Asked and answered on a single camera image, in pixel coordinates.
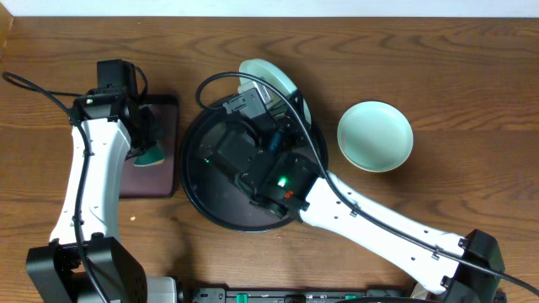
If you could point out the light green plate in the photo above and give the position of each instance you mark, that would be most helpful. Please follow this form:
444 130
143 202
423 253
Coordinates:
272 74
375 136

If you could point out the rectangular dark brown tray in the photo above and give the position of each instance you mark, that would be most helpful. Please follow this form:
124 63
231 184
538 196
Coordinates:
156 181

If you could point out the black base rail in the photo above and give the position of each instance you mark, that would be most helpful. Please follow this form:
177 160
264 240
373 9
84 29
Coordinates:
222 295

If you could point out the green sponge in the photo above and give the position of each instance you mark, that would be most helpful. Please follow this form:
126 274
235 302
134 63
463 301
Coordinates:
151 157

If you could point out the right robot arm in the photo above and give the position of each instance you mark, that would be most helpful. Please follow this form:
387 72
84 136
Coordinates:
443 263

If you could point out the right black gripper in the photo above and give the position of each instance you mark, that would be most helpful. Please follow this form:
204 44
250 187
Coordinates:
292 125

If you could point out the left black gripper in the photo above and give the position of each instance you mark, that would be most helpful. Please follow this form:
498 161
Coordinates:
149 119

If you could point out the round black tray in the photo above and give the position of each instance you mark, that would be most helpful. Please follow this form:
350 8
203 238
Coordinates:
210 198

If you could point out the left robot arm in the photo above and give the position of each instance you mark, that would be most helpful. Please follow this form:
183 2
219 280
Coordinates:
124 146

